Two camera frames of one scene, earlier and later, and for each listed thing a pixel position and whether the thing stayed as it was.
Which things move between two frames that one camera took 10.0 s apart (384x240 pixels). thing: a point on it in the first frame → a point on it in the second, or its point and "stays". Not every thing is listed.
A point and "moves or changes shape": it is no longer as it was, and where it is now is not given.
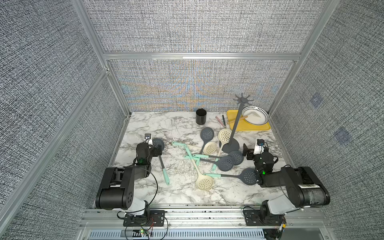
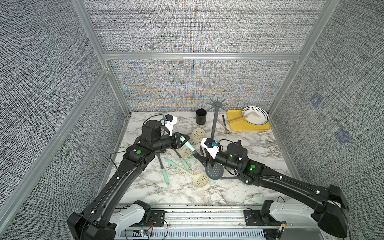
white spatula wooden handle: [250, 114] stays
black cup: [201, 114] stays
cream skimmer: [224, 136] → [198, 134]
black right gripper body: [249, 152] → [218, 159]
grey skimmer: [207, 134] → [187, 166]
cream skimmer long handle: [203, 182] → [201, 179]
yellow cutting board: [243, 124] stays
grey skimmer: [225, 163] moves or changes shape
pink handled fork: [219, 120] stays
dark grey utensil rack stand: [231, 145] → [217, 104]
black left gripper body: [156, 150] → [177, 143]
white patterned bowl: [256, 115] stays
